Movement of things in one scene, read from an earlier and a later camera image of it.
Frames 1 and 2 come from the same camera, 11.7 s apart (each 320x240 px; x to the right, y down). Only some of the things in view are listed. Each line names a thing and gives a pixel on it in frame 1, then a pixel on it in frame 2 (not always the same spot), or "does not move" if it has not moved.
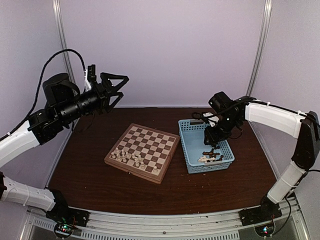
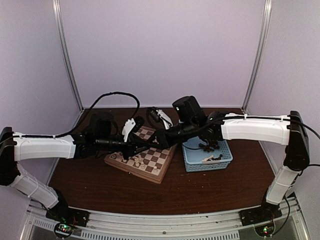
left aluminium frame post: (61, 24) does not move
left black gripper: (103, 101) to (134, 142)
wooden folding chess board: (143, 152) does not move
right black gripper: (214, 138) to (165, 140)
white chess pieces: (137, 164) does not move
